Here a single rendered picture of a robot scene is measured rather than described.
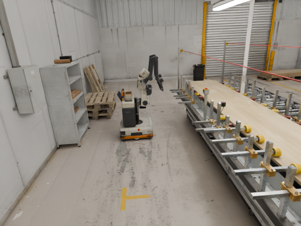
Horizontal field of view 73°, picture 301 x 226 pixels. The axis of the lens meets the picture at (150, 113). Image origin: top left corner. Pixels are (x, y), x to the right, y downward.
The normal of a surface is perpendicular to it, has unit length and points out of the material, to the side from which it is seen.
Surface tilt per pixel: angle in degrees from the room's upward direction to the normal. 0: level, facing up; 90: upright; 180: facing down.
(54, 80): 90
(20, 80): 90
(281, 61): 90
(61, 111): 90
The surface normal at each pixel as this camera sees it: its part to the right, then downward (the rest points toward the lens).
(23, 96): 0.07, 0.34
